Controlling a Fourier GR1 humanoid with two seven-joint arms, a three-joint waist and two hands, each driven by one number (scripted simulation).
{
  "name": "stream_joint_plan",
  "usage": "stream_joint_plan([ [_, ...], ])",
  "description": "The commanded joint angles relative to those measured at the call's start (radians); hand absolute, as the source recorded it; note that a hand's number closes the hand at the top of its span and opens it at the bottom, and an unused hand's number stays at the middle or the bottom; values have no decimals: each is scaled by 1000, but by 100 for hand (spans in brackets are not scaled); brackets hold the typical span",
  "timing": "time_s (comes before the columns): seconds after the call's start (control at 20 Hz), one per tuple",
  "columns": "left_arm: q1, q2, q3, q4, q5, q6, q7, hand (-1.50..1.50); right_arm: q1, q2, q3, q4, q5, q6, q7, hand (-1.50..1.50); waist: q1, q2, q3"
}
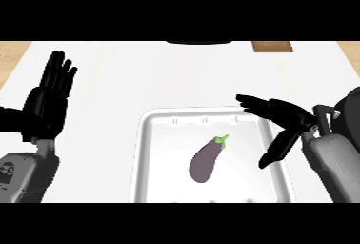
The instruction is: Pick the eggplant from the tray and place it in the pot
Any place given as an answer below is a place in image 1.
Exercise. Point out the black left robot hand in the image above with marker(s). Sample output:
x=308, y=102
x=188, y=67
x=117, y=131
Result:
x=45, y=105

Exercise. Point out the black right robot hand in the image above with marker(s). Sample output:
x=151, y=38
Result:
x=281, y=117

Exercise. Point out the brown wooden board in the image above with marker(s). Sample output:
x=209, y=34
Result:
x=272, y=46

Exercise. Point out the black pot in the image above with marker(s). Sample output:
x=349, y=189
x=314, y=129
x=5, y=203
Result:
x=200, y=42

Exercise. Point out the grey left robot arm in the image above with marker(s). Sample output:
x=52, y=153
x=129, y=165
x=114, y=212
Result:
x=27, y=173

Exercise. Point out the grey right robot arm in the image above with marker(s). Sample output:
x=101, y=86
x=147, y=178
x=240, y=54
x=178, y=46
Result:
x=334, y=152

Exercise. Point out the purple eggplant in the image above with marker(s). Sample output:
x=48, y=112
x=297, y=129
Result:
x=206, y=158

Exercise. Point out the white rectangular tray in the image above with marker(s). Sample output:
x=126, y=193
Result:
x=212, y=155

